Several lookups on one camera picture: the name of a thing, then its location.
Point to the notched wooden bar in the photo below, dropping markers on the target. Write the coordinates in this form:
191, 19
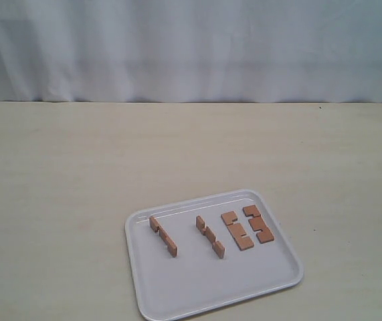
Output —
258, 225
237, 231
157, 228
205, 230

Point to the white plastic tray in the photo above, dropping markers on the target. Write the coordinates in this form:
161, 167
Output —
197, 281

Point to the white curtain backdrop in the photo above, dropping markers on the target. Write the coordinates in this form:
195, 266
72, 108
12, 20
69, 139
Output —
191, 51

